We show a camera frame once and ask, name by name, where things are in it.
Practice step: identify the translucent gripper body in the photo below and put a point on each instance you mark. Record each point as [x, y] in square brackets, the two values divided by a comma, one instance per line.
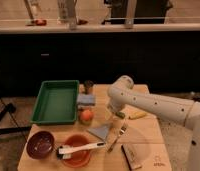
[113, 114]

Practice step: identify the green pepper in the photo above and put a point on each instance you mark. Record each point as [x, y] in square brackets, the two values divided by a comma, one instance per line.
[120, 115]

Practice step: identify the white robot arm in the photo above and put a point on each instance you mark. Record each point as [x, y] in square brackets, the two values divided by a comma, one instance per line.
[182, 111]

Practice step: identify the silver fork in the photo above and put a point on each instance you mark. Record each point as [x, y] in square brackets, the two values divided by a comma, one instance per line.
[120, 133]

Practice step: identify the blue triangular cloth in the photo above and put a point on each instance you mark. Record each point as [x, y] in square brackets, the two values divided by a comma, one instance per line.
[100, 132]

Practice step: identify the orange peach fruit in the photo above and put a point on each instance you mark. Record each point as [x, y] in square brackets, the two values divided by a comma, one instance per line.
[86, 116]

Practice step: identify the yellow banana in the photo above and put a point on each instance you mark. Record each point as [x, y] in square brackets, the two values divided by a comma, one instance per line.
[137, 115]

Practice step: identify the blue sponge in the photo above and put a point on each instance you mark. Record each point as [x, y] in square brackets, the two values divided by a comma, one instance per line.
[86, 99]

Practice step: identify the small metal cup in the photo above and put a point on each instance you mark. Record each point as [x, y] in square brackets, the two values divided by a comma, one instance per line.
[88, 87]

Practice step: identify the black and wood block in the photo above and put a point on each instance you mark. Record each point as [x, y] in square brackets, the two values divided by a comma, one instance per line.
[131, 157]

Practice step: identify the orange bowl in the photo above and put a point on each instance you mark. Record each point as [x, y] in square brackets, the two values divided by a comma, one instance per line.
[80, 158]

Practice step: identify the green plastic tray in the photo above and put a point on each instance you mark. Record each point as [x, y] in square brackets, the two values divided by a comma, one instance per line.
[56, 103]

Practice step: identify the purple bowl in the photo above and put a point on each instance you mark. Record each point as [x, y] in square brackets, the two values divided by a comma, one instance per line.
[40, 145]

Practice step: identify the white handled brush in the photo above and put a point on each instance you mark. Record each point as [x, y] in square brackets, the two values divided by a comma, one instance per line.
[65, 151]

